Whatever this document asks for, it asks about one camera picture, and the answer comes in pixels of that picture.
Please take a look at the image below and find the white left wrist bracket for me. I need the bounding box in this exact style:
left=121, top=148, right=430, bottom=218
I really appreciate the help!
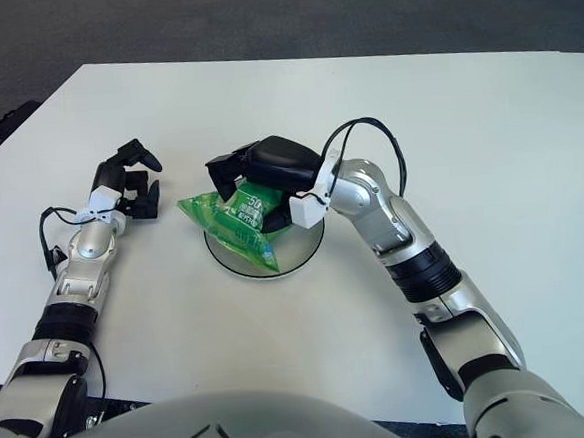
left=76, top=185, right=123, bottom=225

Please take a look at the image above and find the black left elbow cable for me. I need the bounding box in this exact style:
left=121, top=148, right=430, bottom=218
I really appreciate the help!
left=87, top=336, right=110, bottom=397

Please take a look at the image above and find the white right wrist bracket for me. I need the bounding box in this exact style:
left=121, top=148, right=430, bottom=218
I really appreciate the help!
left=286, top=147, right=347, bottom=230

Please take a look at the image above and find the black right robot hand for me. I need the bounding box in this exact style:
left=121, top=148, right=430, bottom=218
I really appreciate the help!
left=202, top=132, right=329, bottom=239

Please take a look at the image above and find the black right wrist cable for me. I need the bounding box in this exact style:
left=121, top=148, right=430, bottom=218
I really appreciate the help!
left=319, top=115, right=410, bottom=201

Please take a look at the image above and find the grey robot torso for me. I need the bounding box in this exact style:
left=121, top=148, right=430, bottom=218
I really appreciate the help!
left=0, top=372, right=469, bottom=438

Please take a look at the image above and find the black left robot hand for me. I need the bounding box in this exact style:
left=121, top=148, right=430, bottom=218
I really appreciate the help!
left=88, top=136, right=167, bottom=225

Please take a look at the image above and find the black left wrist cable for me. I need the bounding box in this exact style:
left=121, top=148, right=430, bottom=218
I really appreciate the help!
left=37, top=201, right=115, bottom=285

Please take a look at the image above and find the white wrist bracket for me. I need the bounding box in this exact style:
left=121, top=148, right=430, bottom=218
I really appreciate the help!
left=286, top=147, right=347, bottom=230
left=76, top=185, right=123, bottom=225

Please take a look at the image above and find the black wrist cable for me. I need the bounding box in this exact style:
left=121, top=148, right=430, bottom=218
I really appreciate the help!
left=319, top=115, right=410, bottom=201
left=37, top=201, right=115, bottom=285

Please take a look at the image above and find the black bag on floor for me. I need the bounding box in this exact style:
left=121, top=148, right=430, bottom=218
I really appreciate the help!
left=0, top=99, right=45, bottom=148

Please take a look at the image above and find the white plate with black rim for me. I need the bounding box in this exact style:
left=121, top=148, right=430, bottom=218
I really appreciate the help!
left=202, top=211, right=329, bottom=285

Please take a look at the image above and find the green chips bag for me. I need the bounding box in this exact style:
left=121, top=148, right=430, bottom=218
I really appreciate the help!
left=175, top=176, right=297, bottom=279

